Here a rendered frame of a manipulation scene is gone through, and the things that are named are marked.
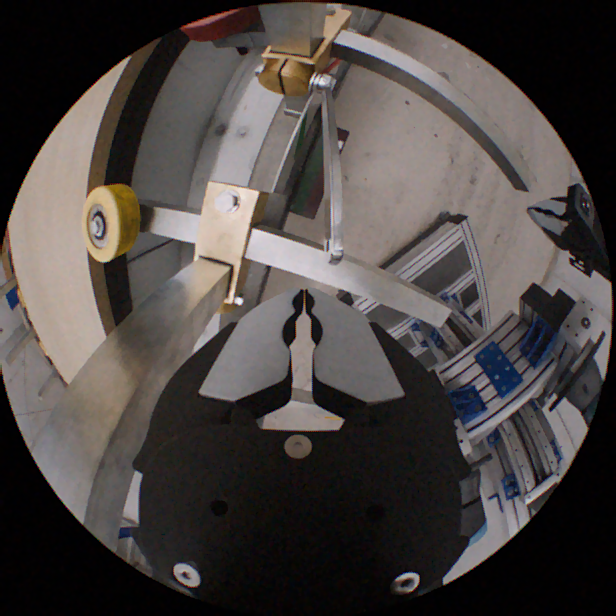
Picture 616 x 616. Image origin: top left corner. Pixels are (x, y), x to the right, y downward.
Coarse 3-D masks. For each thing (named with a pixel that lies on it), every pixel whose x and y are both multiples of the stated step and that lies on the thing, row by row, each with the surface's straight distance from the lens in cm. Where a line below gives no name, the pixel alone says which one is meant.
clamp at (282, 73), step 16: (336, 16) 28; (336, 32) 25; (320, 48) 23; (272, 64) 22; (288, 64) 21; (304, 64) 22; (320, 64) 24; (272, 80) 22; (288, 80) 22; (304, 80) 21
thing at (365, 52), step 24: (336, 48) 26; (360, 48) 25; (384, 48) 27; (384, 72) 27; (408, 72) 25; (432, 72) 28; (432, 96) 27; (456, 96) 28; (456, 120) 29; (480, 120) 29; (480, 144) 31; (504, 144) 32; (504, 168) 34
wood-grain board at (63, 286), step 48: (144, 48) 32; (96, 96) 32; (48, 144) 46; (96, 144) 28; (48, 192) 41; (48, 240) 43; (48, 288) 53; (96, 288) 31; (48, 336) 85; (96, 336) 39
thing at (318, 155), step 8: (320, 136) 35; (320, 144) 35; (320, 152) 34; (312, 160) 34; (320, 160) 34; (312, 168) 34; (304, 176) 34; (312, 176) 34; (304, 184) 33; (312, 184) 33; (304, 192) 33; (296, 200) 33; (304, 200) 33; (296, 208) 33
